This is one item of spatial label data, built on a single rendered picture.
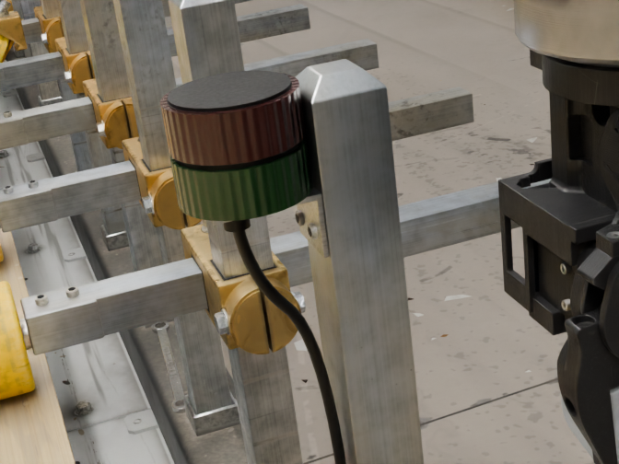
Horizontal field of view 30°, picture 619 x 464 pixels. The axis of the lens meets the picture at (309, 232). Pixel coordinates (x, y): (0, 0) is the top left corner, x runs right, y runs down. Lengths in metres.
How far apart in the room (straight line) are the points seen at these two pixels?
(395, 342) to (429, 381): 1.97
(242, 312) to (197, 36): 0.18
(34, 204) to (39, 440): 0.32
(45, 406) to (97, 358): 0.65
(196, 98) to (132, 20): 0.49
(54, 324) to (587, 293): 0.47
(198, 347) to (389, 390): 0.55
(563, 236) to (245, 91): 0.15
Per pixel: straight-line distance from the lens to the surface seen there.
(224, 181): 0.48
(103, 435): 1.32
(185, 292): 0.83
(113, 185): 1.06
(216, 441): 1.11
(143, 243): 1.31
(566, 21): 0.40
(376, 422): 0.56
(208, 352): 1.09
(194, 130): 0.48
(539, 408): 2.41
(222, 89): 0.50
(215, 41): 0.74
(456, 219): 0.88
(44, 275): 1.74
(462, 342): 2.65
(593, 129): 0.45
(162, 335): 1.31
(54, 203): 1.05
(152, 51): 0.99
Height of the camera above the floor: 1.30
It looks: 23 degrees down
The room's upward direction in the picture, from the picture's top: 8 degrees counter-clockwise
